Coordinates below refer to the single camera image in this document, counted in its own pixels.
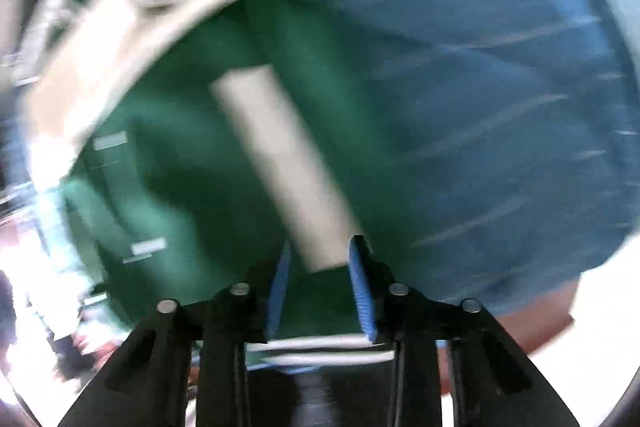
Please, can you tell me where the green jacket with cream sleeves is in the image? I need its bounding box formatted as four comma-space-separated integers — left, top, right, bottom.
9, 0, 418, 369

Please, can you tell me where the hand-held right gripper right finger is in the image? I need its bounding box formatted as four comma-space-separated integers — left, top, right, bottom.
347, 234, 577, 427

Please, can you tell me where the reddish brown bed edge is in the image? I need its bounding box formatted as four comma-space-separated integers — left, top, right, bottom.
492, 274, 581, 353

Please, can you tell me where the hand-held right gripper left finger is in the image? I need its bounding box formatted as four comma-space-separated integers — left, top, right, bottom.
57, 238, 294, 427

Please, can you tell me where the blue striped bed sheet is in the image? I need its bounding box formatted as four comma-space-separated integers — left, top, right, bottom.
250, 0, 636, 315

